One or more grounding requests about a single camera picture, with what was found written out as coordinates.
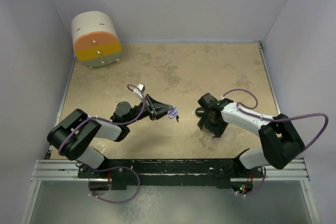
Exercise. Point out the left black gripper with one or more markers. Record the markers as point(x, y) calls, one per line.
point(157, 109)

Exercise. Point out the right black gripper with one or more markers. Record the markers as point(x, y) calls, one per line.
point(217, 130)

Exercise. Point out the purple earbud charging case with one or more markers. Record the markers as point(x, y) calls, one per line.
point(173, 113)

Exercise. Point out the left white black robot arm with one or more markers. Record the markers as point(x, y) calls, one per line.
point(73, 135)

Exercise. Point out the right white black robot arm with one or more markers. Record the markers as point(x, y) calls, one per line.
point(280, 141)

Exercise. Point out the black earbud charging case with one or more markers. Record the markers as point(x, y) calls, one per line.
point(199, 112)

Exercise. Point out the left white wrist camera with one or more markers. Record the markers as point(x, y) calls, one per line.
point(139, 90)

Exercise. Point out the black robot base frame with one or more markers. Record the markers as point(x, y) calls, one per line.
point(222, 173)

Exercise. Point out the aluminium extrusion rail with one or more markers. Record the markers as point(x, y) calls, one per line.
point(63, 170)

